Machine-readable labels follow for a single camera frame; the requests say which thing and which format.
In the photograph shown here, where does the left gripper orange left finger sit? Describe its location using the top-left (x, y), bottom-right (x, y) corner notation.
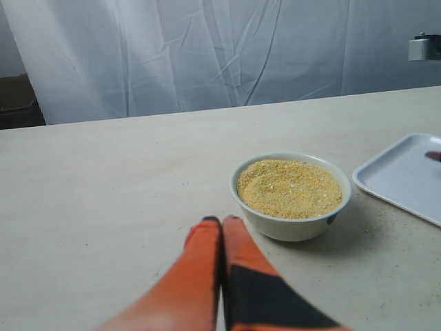
top-left (97, 217), bottom-right (221, 330)

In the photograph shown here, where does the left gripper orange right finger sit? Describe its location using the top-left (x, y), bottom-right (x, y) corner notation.
top-left (223, 216), bottom-right (348, 330)

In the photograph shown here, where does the dark brown wooden spoon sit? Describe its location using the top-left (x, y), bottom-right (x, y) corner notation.
top-left (424, 151), bottom-right (441, 162)

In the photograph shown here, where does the white bowl of yellow grain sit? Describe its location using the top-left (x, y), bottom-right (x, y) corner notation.
top-left (229, 152), bottom-right (351, 242)

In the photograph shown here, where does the white rectangular tray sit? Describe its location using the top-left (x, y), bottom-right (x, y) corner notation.
top-left (352, 133), bottom-right (440, 226)

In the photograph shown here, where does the dark brown box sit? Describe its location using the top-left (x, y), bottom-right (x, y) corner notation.
top-left (0, 74), bottom-right (46, 130)

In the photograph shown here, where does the white fabric backdrop curtain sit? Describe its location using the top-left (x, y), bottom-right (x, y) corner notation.
top-left (2, 1), bottom-right (440, 124)

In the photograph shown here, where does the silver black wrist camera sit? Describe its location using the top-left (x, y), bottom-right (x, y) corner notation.
top-left (408, 32), bottom-right (441, 61)

